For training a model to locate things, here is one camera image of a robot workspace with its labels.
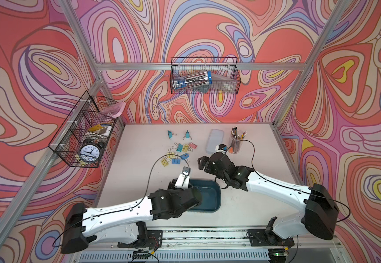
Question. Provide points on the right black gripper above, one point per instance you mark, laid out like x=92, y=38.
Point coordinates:
x=204, y=159

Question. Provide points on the dark teal storage tray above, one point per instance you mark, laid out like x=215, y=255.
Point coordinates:
x=210, y=193

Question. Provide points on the pink binder clip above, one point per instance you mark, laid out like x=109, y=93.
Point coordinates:
x=192, y=145

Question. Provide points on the blue binder clip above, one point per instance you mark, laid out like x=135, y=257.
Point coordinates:
x=175, y=160
x=184, y=156

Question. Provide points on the yellow binder clip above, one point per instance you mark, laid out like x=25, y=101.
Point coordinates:
x=170, y=154
x=185, y=148
x=165, y=161

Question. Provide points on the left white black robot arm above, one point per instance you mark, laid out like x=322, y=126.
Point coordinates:
x=120, y=223

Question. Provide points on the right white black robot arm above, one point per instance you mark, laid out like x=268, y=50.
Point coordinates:
x=317, y=211

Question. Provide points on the teal binder clip centre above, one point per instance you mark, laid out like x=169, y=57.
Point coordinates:
x=178, y=147

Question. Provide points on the teal binder clip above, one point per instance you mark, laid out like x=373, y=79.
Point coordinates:
x=171, y=134
x=178, y=147
x=187, y=135

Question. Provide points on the teal binder clip far right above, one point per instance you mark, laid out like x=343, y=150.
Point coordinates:
x=187, y=135

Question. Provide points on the teal binder clip far left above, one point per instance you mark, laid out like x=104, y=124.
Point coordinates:
x=171, y=134

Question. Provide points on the yellow white box in basket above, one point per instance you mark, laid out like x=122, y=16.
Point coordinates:
x=103, y=129

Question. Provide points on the light blue pencil case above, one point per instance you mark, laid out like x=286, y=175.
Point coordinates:
x=214, y=140

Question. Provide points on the clear pen cup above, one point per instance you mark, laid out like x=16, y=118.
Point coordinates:
x=236, y=137

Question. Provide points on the clear blue-capped pen tube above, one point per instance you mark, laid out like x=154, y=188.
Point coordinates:
x=196, y=80

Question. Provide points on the pink item in basket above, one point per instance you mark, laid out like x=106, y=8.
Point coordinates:
x=115, y=110

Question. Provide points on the black alarm clock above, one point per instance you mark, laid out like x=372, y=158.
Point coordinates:
x=91, y=151

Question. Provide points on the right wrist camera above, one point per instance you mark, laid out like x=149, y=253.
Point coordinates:
x=222, y=148

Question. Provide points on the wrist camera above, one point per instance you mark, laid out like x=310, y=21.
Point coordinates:
x=182, y=181
x=222, y=148

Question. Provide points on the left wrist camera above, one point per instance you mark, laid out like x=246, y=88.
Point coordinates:
x=182, y=181

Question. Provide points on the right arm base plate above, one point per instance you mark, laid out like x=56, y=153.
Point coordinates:
x=263, y=238

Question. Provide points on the back black wire basket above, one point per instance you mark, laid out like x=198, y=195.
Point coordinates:
x=225, y=75

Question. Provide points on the black wire basket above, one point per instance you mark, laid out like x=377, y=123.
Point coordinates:
x=85, y=114
x=225, y=75

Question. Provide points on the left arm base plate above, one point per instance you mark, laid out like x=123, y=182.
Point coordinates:
x=152, y=239

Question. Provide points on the left black wire basket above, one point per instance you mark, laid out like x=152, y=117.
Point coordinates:
x=85, y=114

